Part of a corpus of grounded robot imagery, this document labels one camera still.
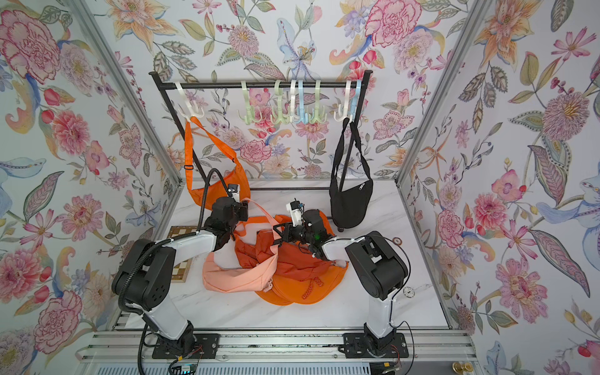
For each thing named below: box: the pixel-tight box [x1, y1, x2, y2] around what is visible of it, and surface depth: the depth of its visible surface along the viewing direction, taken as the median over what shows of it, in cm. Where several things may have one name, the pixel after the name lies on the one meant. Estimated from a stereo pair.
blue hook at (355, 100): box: [350, 79, 362, 121], surface depth 75 cm
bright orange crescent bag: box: [254, 279, 314, 307], surface depth 83 cm
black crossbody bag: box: [328, 117, 375, 229], surface depth 105 cm
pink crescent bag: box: [203, 196, 281, 293], surface depth 79 cm
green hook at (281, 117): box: [271, 79, 289, 125], surface depth 74 cm
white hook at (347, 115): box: [333, 80, 354, 122], surface depth 75 cm
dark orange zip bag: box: [233, 229, 333, 283], surface depth 86 cm
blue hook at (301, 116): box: [295, 80, 309, 125], surface depth 74 cm
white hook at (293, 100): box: [284, 79, 300, 123], surface depth 74 cm
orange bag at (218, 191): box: [184, 116, 251, 210], surface depth 92 cm
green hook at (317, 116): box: [308, 79, 328, 125], surface depth 77 cm
